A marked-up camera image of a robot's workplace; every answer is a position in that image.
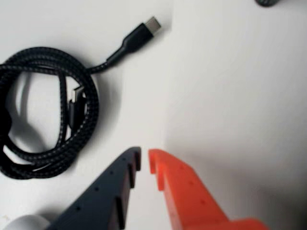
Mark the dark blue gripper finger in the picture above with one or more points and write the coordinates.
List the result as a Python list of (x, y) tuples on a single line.
[(100, 198)]

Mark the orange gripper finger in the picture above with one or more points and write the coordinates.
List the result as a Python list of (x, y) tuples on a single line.
[(192, 203)]

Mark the small grey cylinder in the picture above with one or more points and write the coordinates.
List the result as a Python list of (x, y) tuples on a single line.
[(266, 2)]

